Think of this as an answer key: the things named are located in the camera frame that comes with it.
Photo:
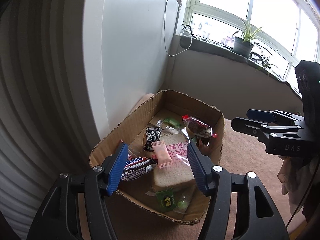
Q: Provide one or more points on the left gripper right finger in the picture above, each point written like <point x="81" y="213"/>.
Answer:
<point x="257" y="216"/>

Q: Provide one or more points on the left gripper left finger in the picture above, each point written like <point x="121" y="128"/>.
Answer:
<point x="58" y="216"/>

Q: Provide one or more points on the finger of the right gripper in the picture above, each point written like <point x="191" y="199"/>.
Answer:
<point x="262" y="116"/>
<point x="253" y="128"/>

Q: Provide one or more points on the packaged toast bread slice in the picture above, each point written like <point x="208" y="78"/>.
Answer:
<point x="175" y="175"/>

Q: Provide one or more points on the dark green candy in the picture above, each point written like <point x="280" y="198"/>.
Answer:
<point x="165" y="199"/>

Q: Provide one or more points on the red date snack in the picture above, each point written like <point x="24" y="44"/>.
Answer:
<point x="198" y="132"/>

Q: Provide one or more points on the pink candy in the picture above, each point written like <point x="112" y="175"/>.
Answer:
<point x="163" y="157"/>

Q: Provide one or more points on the light green candy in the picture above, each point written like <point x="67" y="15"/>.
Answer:
<point x="171" y="122"/>

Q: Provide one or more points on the black patterned candy packet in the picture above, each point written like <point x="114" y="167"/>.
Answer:
<point x="152" y="134"/>

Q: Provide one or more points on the snickers bar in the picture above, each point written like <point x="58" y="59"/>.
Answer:
<point x="135" y="168"/>

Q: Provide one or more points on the clear green candy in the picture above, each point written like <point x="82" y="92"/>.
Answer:
<point x="183" y="204"/>

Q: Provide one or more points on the white gloved hand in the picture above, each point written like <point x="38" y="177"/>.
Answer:
<point x="294" y="176"/>

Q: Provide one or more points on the pink table cloth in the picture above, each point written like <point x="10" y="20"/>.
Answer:
<point x="258" y="218"/>

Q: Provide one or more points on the small spider plant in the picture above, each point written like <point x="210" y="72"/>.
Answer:
<point x="264" y="64"/>

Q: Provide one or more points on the cardboard box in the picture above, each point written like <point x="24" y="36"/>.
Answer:
<point x="162" y="129"/>

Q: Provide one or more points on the potted spider plant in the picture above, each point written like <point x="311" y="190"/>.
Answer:
<point x="244" y="44"/>

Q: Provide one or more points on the window frame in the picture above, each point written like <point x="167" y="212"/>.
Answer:
<point x="289" y="29"/>

